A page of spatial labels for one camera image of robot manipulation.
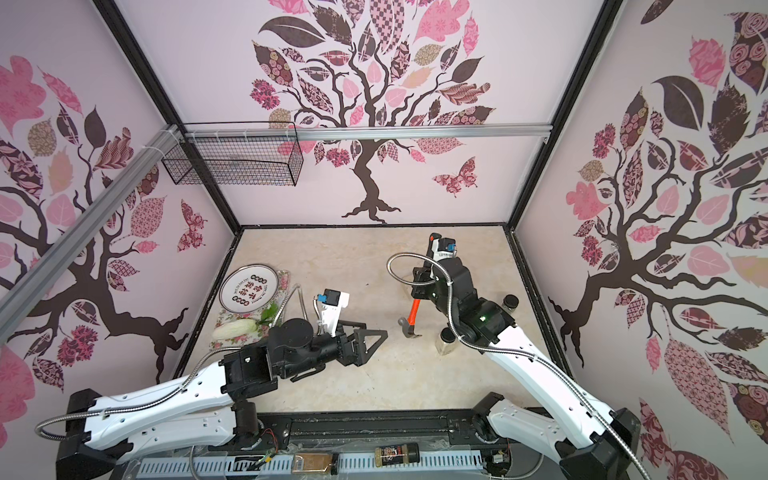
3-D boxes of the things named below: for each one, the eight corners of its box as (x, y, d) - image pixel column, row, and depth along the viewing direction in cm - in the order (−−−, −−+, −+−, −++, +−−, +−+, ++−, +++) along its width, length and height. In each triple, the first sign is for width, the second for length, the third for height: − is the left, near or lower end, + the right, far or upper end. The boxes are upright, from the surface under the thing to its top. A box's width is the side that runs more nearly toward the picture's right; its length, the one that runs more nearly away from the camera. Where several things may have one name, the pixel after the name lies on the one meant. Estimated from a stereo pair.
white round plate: (215, 313, 98) (210, 308, 95) (234, 269, 109) (230, 264, 107) (269, 313, 98) (266, 308, 95) (283, 269, 109) (280, 264, 107)
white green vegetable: (215, 340, 91) (211, 336, 89) (217, 327, 93) (213, 323, 91) (259, 331, 93) (256, 327, 91) (260, 319, 95) (257, 315, 93)
